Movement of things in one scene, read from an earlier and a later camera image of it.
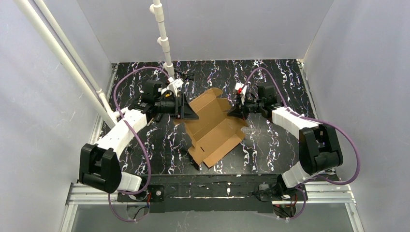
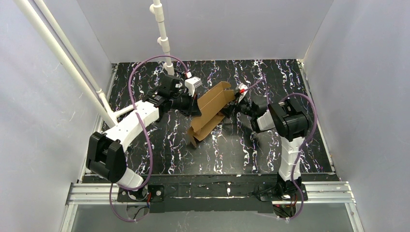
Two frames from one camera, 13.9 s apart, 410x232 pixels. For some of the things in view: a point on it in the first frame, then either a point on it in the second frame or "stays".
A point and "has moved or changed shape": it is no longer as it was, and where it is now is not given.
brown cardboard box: [215, 131] has moved or changed shape
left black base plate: [153, 193] stays
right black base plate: [281, 193] stays
